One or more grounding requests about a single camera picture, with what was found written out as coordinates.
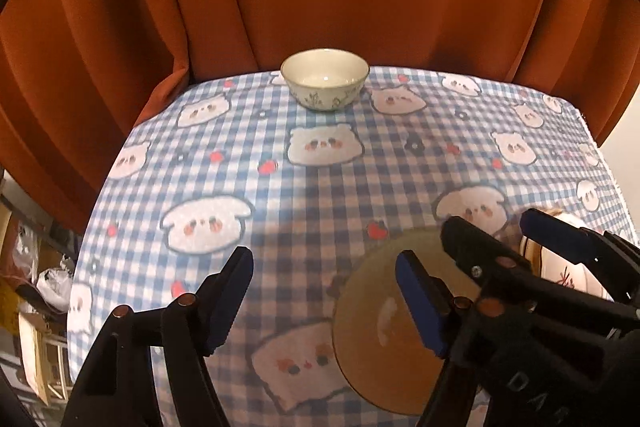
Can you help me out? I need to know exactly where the blue checkered printed tablecloth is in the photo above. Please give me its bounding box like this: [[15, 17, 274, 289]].
[[65, 66, 638, 427]]

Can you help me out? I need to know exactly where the white plastic bag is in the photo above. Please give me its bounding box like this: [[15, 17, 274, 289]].
[[36, 257, 76, 310]]

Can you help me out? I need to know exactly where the white floral cup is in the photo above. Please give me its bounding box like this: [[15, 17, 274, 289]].
[[530, 207, 608, 295]]

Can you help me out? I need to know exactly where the wooden shelf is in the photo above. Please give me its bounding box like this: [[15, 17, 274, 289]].
[[17, 309, 71, 408]]

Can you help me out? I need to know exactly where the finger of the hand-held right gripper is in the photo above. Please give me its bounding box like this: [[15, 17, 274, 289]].
[[440, 216, 533, 303], [520, 208, 608, 268]]

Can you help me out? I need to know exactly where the brown round plate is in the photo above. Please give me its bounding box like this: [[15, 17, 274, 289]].
[[331, 228, 501, 417]]

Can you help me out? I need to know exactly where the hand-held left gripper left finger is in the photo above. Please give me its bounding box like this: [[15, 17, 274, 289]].
[[60, 246, 254, 427]]

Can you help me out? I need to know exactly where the white floral bowl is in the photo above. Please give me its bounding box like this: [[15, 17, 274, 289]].
[[280, 49, 371, 112]]

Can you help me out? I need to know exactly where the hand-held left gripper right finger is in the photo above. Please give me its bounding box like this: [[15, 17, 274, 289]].
[[395, 251, 482, 427]]

